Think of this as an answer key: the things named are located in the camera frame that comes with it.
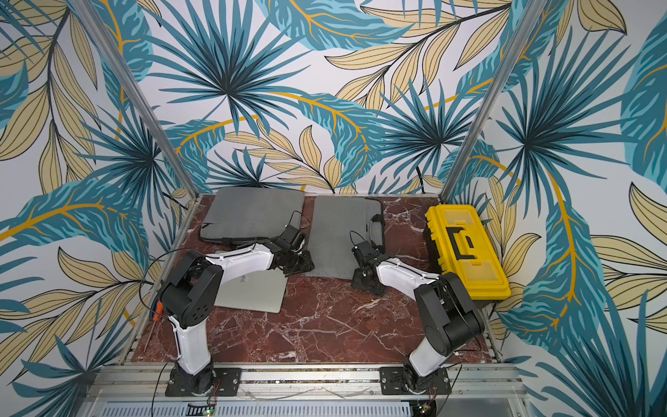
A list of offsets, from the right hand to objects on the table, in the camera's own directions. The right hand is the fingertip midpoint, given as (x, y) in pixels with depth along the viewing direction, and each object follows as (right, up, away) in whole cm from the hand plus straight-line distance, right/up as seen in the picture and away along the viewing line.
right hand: (363, 285), depth 93 cm
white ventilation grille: (-15, -28, -22) cm, 39 cm away
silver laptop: (-36, -1, -5) cm, 36 cm away
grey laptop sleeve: (-12, +13, +6) cm, 19 cm away
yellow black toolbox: (+32, +14, -9) cm, 36 cm away
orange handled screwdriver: (-68, -8, -9) cm, 69 cm away
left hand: (-19, +6, +1) cm, 19 cm away
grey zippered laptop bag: (-46, +26, +17) cm, 55 cm away
